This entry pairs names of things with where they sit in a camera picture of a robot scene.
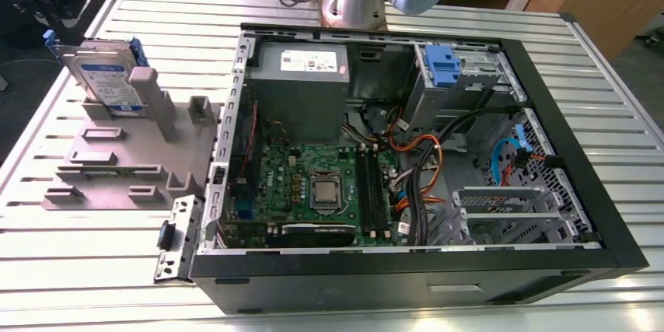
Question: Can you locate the blue data wire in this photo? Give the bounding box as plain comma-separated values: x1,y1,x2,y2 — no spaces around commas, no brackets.
487,124,534,188

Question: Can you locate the disk power wire black plug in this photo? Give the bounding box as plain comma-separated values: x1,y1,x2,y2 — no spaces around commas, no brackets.
505,151,566,187

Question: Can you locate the black graphics card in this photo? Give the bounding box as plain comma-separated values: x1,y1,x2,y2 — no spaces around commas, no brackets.
215,219,359,250

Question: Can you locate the green RAM stick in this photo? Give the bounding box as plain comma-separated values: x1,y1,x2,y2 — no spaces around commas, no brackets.
77,167,137,176

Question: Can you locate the silver CPU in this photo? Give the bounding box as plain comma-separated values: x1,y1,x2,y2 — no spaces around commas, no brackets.
309,180,342,204

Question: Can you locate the red black twisted fan wire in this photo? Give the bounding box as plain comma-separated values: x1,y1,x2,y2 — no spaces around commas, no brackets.
246,98,259,164

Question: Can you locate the grey parts rack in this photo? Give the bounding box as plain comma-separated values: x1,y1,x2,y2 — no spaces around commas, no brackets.
39,67,229,212

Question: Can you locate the CPU socket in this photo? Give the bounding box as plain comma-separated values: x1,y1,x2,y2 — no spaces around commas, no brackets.
306,169,347,217

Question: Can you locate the hard disk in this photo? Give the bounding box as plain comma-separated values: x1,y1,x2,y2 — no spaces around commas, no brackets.
41,28,151,117

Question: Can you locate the black open PC case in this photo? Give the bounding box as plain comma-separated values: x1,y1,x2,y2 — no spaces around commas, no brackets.
189,23,649,316

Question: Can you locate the grey expansion slot bracket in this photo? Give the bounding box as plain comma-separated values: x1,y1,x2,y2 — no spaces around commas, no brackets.
151,193,207,285

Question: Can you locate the metal disk bay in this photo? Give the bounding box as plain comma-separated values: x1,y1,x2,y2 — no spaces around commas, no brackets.
447,185,593,246

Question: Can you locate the black RAM slot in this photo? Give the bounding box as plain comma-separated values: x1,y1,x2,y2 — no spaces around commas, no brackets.
354,143,378,238
369,143,394,238

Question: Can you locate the grey power supply box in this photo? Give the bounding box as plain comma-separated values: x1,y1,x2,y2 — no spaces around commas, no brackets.
241,39,353,147

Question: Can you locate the blue drive latch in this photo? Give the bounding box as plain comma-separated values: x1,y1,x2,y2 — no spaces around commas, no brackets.
421,44,462,89

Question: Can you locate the green motherboard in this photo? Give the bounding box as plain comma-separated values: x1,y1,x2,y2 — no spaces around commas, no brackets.
215,142,413,250

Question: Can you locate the metal optical drive cage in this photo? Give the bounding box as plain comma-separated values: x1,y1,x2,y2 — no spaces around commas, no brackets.
401,40,522,128

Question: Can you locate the thick black cable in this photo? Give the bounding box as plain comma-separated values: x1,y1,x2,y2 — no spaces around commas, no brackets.
406,106,525,246

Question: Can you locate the multicoloured power wire bundle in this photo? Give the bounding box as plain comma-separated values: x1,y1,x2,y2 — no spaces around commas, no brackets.
338,102,450,232

